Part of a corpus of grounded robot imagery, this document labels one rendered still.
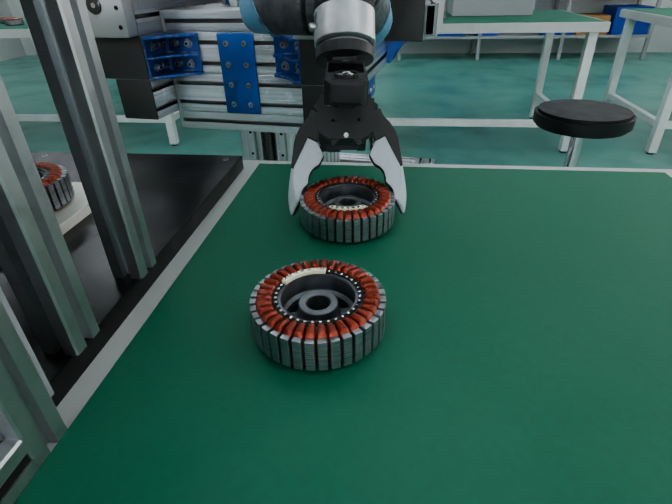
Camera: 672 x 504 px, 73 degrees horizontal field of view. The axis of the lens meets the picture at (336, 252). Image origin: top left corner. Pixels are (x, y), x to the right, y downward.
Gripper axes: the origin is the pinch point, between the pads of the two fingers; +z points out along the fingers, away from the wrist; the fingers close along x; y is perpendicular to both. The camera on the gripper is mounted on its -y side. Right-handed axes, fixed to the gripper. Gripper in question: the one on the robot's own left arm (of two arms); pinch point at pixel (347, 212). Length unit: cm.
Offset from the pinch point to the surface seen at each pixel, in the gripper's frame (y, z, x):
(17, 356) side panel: -28.8, 9.3, 19.6
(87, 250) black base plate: -8.0, 3.8, 27.1
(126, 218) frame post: -15.4, 0.8, 19.3
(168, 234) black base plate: -5.3, 2.2, 19.6
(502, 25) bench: 203, -111, -90
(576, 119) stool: 104, -35, -80
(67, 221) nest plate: -4.5, 0.6, 31.2
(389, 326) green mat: -15.8, 10.5, -3.3
